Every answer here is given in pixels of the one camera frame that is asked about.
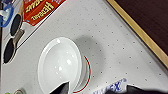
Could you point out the red game box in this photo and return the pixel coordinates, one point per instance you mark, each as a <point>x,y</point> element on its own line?
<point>38,10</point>

